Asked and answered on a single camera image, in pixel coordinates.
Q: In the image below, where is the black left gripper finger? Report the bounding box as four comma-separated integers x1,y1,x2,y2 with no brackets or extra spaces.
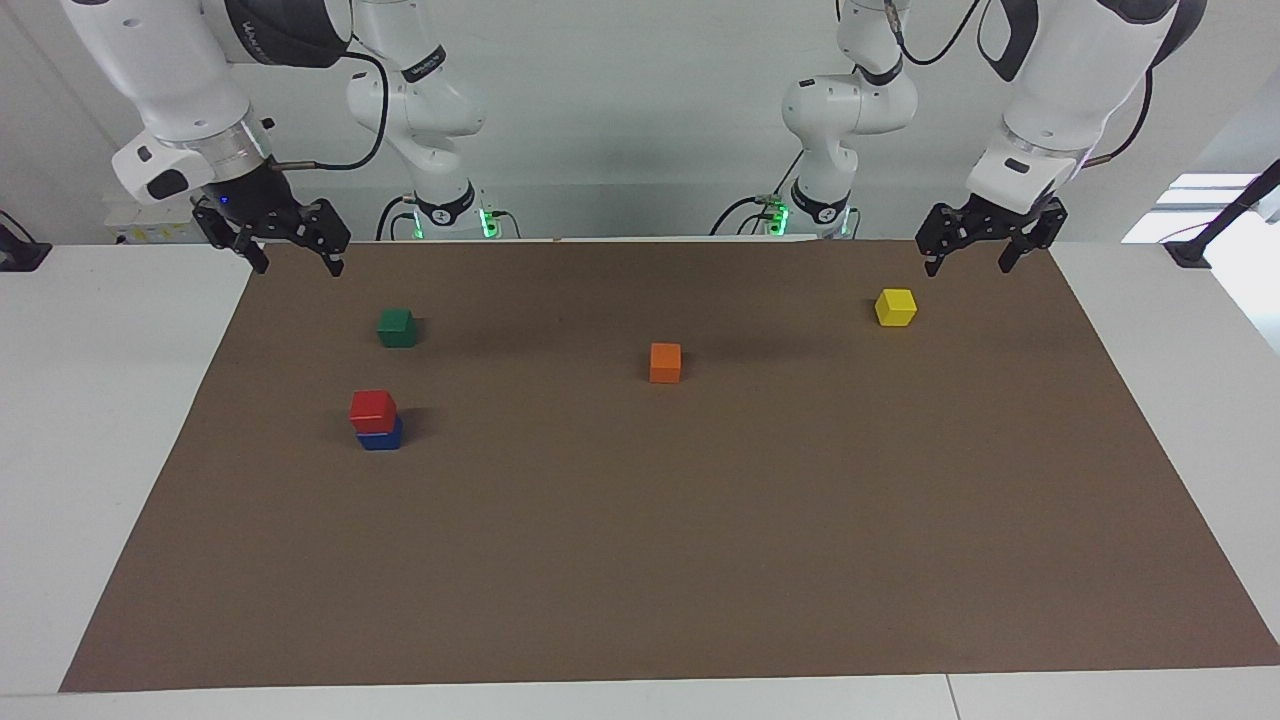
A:
915,203,976,278
998,197,1069,275

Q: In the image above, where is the white wall socket box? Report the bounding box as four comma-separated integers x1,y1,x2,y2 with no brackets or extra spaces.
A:
103,193,217,245

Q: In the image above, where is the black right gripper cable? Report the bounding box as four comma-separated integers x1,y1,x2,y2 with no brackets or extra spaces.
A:
270,50,391,173

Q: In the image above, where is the black angled stand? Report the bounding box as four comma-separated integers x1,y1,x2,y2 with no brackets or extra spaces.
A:
1163,158,1280,269

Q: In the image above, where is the brown table mat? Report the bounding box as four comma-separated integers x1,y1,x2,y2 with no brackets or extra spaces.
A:
58,238,1280,693

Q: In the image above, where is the black left base cable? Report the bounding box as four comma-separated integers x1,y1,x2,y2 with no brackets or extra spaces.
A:
710,150,806,237

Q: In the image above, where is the red wooden block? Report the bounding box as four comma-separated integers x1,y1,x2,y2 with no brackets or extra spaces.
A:
349,390,398,434

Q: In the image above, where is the left gripper wrist cable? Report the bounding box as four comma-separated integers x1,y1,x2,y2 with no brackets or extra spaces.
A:
1078,65,1156,171

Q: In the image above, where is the black table clamp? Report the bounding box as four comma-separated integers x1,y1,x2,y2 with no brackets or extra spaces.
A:
0,208,53,273

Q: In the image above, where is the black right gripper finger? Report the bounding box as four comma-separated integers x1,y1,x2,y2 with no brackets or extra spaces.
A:
192,195,271,275
295,198,353,279

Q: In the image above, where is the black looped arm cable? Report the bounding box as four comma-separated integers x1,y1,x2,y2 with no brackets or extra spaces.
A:
882,0,986,67

